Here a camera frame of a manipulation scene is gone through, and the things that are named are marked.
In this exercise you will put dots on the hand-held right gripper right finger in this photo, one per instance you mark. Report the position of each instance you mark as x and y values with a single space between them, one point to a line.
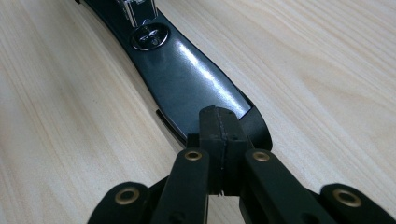
274 189

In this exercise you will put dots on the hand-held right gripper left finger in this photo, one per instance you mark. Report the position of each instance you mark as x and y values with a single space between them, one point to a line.
186 186

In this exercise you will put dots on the large black stapler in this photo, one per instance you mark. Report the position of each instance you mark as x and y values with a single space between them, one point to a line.
183 71

